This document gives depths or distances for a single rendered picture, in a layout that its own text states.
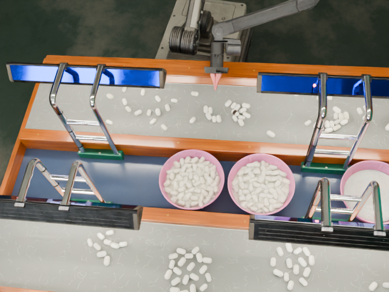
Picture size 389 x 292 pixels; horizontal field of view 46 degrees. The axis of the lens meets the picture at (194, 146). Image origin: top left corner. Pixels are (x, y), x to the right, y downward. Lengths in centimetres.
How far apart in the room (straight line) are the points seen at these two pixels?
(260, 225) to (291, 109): 77
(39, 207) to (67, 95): 80
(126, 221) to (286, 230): 50
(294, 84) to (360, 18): 186
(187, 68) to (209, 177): 56
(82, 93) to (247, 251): 106
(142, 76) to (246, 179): 59
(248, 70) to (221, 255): 86
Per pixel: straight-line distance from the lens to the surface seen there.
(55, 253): 189
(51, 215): 156
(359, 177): 195
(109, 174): 202
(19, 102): 329
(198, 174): 188
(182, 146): 192
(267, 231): 142
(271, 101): 206
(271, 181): 188
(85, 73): 180
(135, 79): 175
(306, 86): 170
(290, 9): 200
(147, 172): 199
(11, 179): 213
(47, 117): 218
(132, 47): 332
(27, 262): 192
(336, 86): 171
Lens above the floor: 244
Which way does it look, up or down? 61 degrees down
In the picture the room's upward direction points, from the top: 9 degrees counter-clockwise
